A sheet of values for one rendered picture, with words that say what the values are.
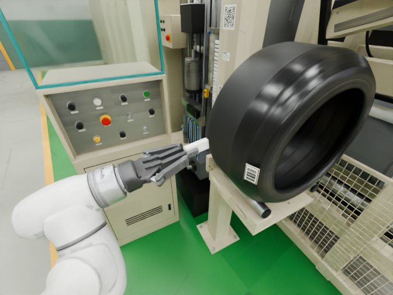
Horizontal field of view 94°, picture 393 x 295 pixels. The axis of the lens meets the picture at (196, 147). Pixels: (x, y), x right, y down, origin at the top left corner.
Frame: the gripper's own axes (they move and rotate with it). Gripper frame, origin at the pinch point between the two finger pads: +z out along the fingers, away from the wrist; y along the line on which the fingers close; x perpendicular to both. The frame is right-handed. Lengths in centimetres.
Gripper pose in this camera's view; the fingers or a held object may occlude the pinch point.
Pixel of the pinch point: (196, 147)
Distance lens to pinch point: 50.0
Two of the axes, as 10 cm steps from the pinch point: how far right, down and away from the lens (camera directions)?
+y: -4.5, -5.3, 7.2
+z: 8.8, -3.8, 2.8
